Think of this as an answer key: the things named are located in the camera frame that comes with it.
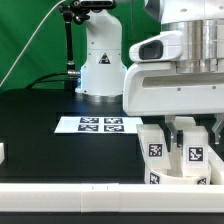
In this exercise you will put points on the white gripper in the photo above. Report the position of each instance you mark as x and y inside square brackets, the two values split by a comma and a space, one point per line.
[153, 89]

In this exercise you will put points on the white round stool seat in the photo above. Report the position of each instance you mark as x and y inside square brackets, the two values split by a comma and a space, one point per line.
[158, 177]

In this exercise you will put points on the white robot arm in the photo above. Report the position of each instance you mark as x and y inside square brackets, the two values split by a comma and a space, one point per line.
[179, 71]

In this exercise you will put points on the white paper marker sheet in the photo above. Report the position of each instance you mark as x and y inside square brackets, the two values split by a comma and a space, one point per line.
[98, 125]

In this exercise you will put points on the white left block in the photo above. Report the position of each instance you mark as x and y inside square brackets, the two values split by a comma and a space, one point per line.
[2, 153]

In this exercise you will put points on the white right rail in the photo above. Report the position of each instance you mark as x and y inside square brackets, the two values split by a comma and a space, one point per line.
[217, 169]

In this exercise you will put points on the white rail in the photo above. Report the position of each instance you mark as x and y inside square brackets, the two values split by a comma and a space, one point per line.
[217, 169]
[111, 198]

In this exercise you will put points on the black camera on mount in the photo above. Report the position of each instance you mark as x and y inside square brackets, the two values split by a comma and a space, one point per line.
[95, 4]

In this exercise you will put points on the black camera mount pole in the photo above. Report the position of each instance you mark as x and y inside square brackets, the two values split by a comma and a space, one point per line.
[73, 74]

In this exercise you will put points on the white front rail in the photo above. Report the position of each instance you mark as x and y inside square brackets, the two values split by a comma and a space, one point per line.
[111, 198]

